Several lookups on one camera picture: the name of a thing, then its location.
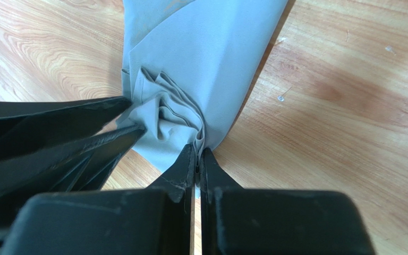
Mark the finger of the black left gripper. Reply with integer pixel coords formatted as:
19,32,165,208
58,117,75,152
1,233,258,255
0,125,146,226
0,96,132,160

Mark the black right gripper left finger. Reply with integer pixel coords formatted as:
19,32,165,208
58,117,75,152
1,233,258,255
1,144,196,254

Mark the grey underwear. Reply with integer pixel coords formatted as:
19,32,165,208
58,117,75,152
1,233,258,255
117,0,287,172

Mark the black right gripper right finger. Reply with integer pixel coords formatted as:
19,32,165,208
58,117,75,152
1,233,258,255
199,149,376,254

